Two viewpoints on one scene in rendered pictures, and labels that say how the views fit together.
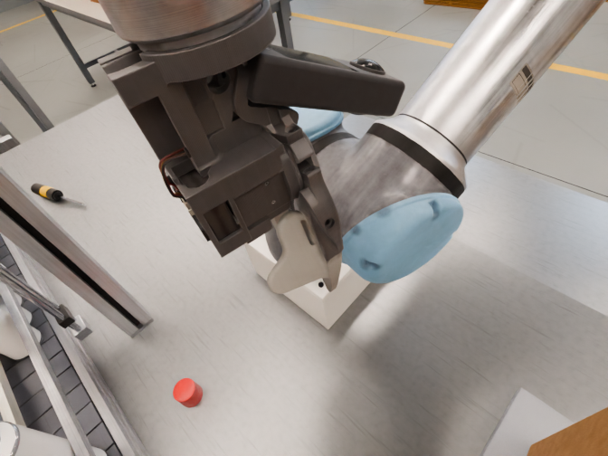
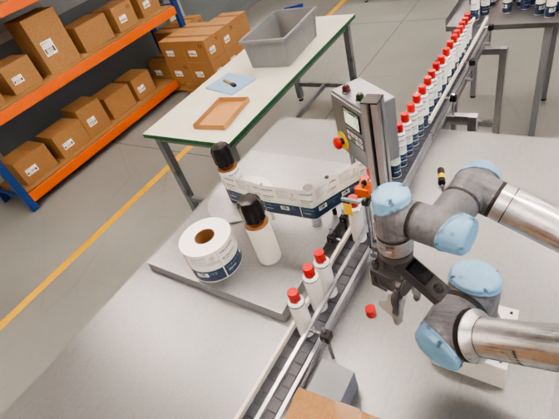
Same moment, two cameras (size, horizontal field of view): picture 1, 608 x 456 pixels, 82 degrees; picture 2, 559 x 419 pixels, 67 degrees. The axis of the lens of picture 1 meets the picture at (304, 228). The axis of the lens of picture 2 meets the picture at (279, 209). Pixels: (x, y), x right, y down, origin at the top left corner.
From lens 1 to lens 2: 0.82 m
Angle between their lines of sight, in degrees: 56
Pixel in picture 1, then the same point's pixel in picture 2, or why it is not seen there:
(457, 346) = not seen: outside the picture
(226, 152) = (387, 269)
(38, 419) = (338, 263)
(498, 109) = (496, 351)
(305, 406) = (387, 364)
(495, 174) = not seen: outside the picture
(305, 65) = (407, 273)
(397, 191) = (440, 328)
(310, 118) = (470, 283)
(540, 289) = not seen: outside the picture
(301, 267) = (388, 307)
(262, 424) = (372, 348)
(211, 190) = (374, 273)
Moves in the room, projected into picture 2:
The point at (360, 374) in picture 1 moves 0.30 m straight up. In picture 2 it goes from (414, 386) to (408, 326)
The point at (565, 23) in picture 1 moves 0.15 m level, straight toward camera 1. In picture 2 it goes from (540, 357) to (449, 342)
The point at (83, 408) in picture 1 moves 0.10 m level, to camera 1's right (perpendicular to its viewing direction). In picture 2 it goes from (347, 276) to (362, 297)
